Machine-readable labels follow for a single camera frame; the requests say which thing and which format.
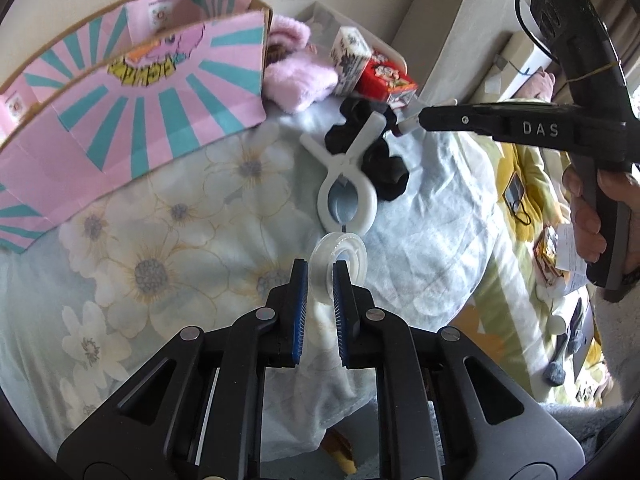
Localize clear tape roll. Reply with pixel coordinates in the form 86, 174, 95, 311
307, 231, 370, 306

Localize person's right hand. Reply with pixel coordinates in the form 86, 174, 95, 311
562, 166, 640, 274

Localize black sock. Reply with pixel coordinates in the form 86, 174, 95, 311
324, 96, 409, 202

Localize large white plastic clamp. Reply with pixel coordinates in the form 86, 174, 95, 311
299, 112, 386, 236

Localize white marker pen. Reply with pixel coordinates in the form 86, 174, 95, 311
390, 99, 459, 138

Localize yellow floral bedsheet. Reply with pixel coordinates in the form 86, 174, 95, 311
454, 136, 608, 406

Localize pink fluffy sock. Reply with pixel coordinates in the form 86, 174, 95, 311
262, 14, 338, 114

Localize red printed carton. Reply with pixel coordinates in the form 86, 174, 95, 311
356, 51, 418, 110

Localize white printed small carton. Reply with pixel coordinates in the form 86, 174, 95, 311
330, 26, 372, 96

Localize pink cardboard box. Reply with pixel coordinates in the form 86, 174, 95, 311
1, 0, 272, 253

